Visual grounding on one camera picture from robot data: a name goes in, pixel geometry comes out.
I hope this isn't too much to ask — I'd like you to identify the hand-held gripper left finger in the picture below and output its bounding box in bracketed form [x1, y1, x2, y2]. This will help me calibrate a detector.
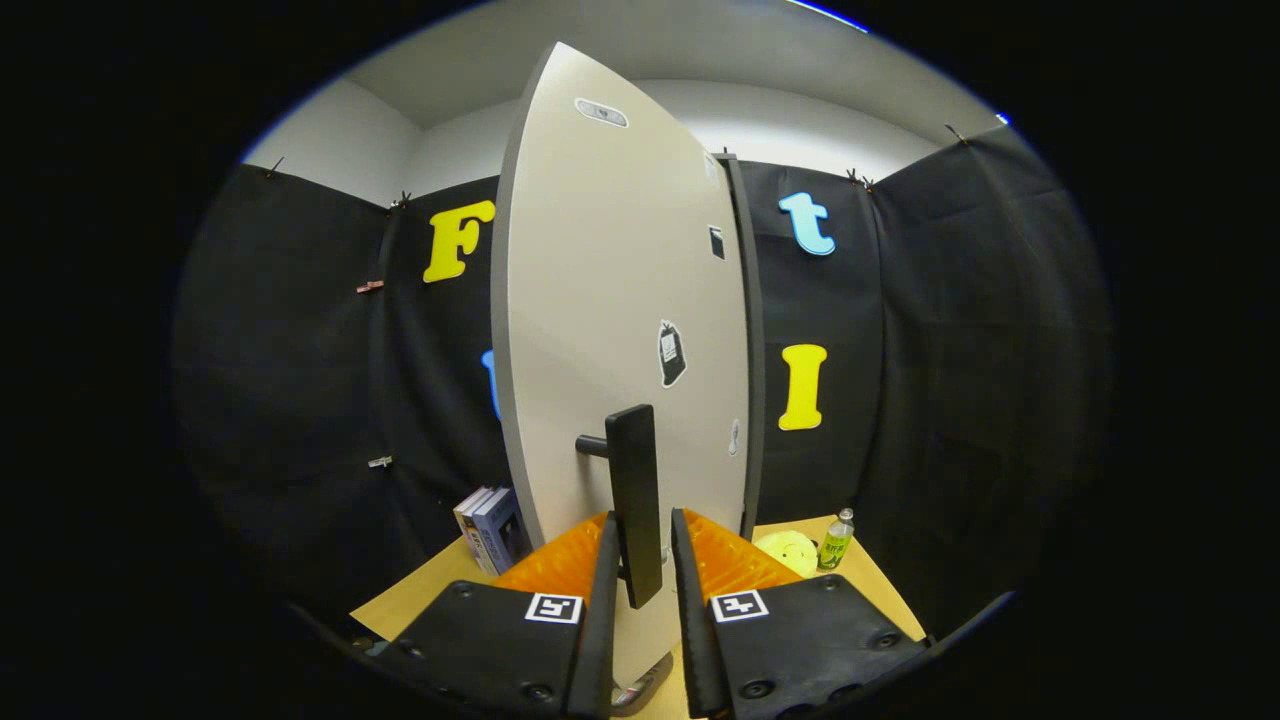
[375, 510, 623, 720]

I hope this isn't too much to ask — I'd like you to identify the blue cover book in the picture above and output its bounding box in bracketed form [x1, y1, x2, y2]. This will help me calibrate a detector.
[470, 488, 531, 576]

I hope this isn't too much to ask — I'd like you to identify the beige shoe cabinet door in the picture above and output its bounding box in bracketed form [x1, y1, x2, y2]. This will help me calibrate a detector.
[490, 42, 751, 691]

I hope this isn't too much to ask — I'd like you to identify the black backdrop cloth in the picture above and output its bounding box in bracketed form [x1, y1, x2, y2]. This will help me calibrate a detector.
[170, 125, 1116, 641]

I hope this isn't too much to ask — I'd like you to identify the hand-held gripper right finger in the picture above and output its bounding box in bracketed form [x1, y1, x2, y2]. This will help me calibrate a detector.
[670, 508, 931, 720]

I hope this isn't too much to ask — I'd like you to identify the yellow plush toy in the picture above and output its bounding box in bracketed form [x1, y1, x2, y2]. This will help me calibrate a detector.
[755, 530, 819, 579]

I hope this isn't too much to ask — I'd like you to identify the long ceiling light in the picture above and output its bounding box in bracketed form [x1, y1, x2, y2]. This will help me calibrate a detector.
[785, 0, 869, 33]

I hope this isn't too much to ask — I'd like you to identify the green drink bottle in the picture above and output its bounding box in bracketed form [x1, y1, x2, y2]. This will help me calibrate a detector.
[818, 508, 856, 572]

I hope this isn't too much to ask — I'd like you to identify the white spine book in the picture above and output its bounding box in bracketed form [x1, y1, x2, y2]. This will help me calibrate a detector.
[453, 487, 493, 561]

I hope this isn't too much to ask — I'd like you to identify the grey shoe cabinet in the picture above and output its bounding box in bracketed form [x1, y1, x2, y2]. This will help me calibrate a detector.
[712, 152, 769, 541]

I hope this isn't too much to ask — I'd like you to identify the black door handle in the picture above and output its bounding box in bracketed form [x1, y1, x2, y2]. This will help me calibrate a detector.
[575, 404, 664, 609]

